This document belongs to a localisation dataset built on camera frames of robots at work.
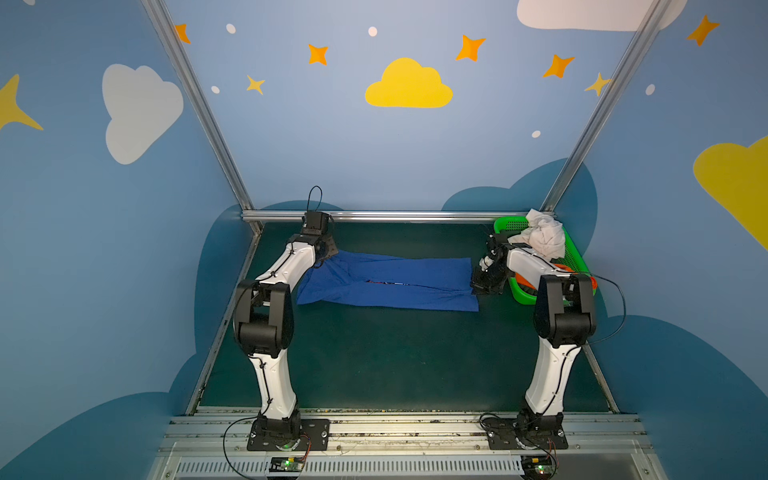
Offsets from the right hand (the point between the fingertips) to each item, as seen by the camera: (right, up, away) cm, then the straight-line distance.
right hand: (476, 287), depth 100 cm
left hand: (-50, +14, -1) cm, 52 cm away
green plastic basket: (+19, +23, +15) cm, 33 cm away
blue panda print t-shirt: (-44, +3, +2) cm, 44 cm away
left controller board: (-56, -40, -28) cm, 75 cm away
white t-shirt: (+26, +18, +5) cm, 32 cm away
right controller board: (+6, -41, -28) cm, 50 cm away
